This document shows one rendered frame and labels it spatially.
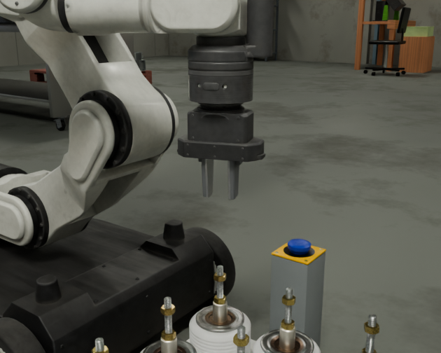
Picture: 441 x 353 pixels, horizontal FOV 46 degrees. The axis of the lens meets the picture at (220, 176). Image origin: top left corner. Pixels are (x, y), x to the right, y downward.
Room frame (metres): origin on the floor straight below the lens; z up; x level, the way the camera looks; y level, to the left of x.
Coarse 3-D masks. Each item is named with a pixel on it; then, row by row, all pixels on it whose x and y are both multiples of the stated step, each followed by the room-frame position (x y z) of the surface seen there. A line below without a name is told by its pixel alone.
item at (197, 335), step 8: (192, 320) 0.72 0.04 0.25; (248, 320) 0.72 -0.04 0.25; (192, 328) 0.70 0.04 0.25; (200, 328) 0.69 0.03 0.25; (248, 328) 0.70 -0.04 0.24; (192, 336) 0.69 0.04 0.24; (200, 336) 0.68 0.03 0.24; (208, 336) 0.68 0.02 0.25; (216, 336) 0.68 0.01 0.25; (224, 336) 0.68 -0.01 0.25; (232, 336) 0.68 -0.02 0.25; (192, 344) 0.70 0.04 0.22; (200, 344) 0.68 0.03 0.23; (208, 344) 0.67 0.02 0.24; (216, 344) 0.67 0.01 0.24; (224, 344) 0.67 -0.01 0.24; (232, 344) 0.67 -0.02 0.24; (248, 344) 0.70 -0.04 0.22; (208, 352) 0.68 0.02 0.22; (216, 352) 0.67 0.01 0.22; (224, 352) 0.67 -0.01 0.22; (232, 352) 0.68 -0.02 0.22; (248, 352) 0.70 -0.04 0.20
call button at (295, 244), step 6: (294, 240) 0.84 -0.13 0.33; (300, 240) 0.84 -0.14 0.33; (306, 240) 0.84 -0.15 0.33; (288, 246) 0.83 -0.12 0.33; (294, 246) 0.82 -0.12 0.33; (300, 246) 0.82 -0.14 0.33; (306, 246) 0.82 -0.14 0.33; (294, 252) 0.82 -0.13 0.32; (300, 252) 0.82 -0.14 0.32; (306, 252) 0.82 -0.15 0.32
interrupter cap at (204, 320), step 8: (200, 312) 0.73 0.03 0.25; (208, 312) 0.73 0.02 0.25; (232, 312) 0.73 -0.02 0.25; (240, 312) 0.73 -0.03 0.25; (200, 320) 0.71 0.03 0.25; (208, 320) 0.71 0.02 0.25; (232, 320) 0.71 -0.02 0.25; (240, 320) 0.71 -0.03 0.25; (208, 328) 0.69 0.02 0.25; (216, 328) 0.69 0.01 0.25; (224, 328) 0.69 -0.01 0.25; (232, 328) 0.69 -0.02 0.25
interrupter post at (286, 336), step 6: (282, 330) 0.64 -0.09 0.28; (288, 330) 0.64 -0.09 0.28; (294, 330) 0.64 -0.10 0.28; (282, 336) 0.64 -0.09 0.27; (288, 336) 0.64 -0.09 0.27; (294, 336) 0.64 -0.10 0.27; (282, 342) 0.64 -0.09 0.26; (288, 342) 0.64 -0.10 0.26; (294, 342) 0.64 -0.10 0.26; (282, 348) 0.64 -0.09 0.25; (288, 348) 0.64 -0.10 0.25
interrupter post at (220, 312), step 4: (216, 304) 0.71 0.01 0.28; (224, 304) 0.71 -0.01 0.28; (216, 308) 0.71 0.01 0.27; (220, 308) 0.71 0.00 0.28; (224, 308) 0.71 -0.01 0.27; (216, 312) 0.71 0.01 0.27; (220, 312) 0.71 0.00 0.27; (224, 312) 0.71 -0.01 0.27; (216, 316) 0.71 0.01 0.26; (220, 316) 0.71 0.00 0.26; (224, 316) 0.71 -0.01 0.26; (216, 320) 0.71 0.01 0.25; (220, 320) 0.71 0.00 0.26; (224, 320) 0.71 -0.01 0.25
